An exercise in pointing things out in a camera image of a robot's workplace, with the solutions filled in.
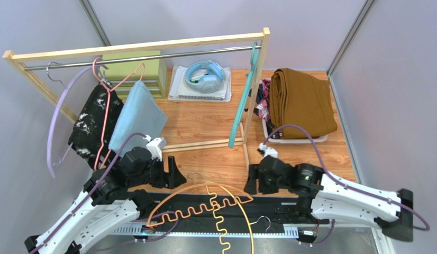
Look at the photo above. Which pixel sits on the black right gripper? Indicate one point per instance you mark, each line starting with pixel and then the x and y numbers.
pixel 258 177

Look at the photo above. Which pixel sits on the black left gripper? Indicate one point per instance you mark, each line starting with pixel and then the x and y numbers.
pixel 172 179

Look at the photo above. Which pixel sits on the orange clothes hanger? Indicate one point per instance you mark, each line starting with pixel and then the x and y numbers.
pixel 239 196

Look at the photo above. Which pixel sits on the yellow clothes hanger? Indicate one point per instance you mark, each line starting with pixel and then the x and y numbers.
pixel 232 218

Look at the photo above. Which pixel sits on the pink camouflage trousers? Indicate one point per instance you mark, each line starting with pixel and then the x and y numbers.
pixel 262 108

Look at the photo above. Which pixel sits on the brown trousers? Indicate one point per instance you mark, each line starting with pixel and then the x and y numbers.
pixel 301 99

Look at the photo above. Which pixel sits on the teal clothes hanger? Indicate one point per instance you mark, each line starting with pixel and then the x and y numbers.
pixel 244 96

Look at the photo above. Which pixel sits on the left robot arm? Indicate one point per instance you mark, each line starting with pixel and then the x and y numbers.
pixel 105 203

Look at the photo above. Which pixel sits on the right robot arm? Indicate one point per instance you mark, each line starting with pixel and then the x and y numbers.
pixel 329 197

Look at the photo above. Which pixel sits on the light blue trousers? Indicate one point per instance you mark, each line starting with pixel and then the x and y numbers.
pixel 140 114

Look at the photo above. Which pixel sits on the black white patterned trousers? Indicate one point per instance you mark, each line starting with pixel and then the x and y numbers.
pixel 86 132

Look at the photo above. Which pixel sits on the pink clothes hanger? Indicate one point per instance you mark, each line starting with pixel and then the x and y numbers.
pixel 95 70

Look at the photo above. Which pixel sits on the white plastic laundry basket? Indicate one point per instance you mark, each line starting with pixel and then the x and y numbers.
pixel 272 140

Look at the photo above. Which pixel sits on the white notebook stack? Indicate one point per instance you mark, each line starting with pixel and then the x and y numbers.
pixel 179 90

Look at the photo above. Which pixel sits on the light blue headphones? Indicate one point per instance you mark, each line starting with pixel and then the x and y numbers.
pixel 208 83

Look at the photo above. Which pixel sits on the green box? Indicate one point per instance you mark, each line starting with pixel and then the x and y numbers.
pixel 152 72

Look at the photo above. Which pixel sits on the steel hanging rod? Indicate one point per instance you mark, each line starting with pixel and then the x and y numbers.
pixel 134 59

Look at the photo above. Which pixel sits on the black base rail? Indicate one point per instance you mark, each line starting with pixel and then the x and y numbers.
pixel 274 217

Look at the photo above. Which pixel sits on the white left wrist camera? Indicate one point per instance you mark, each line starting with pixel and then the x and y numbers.
pixel 155 146

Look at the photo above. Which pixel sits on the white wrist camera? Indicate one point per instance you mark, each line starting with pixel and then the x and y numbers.
pixel 155 146
pixel 265 151

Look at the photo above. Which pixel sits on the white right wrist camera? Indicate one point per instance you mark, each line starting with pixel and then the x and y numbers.
pixel 265 151

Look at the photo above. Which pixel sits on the wooden clothes rack frame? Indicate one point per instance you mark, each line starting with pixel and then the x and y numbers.
pixel 18 62

